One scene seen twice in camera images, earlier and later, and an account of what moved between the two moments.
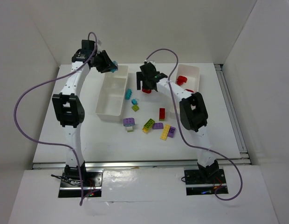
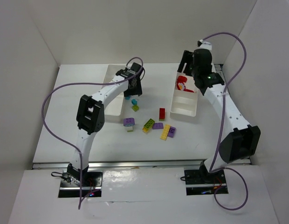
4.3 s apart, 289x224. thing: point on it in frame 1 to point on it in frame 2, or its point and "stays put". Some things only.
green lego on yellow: x=148 y=125 stays put
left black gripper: x=106 y=66 to x=133 y=91
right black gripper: x=146 y=83 to x=186 y=59
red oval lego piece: x=147 y=90 to x=178 y=81
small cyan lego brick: x=134 y=101 stays put
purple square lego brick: x=171 y=131 stays put
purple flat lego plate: x=158 y=126 stays put
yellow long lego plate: x=165 y=132 stays put
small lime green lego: x=135 y=108 stays put
